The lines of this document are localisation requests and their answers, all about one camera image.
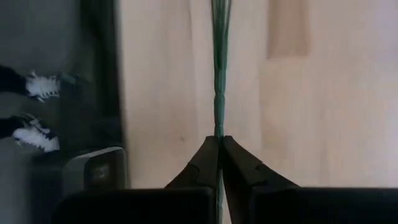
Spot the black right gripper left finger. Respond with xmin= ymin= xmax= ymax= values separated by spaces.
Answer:
xmin=51 ymin=136 xmax=219 ymax=224

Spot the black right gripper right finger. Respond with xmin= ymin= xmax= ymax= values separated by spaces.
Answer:
xmin=221 ymin=135 xmax=398 ymax=224

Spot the pink artificial flower bunch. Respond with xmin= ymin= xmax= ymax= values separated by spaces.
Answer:
xmin=210 ymin=0 xmax=233 ymax=224

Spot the person's white shoe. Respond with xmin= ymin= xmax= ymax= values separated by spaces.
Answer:
xmin=24 ymin=70 xmax=62 ymax=103
xmin=12 ymin=119 xmax=60 ymax=153

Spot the person's leg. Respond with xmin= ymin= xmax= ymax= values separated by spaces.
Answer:
xmin=0 ymin=114 xmax=32 ymax=139

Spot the black metal rig frame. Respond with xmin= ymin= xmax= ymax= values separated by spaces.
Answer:
xmin=58 ymin=0 xmax=130 ymax=156

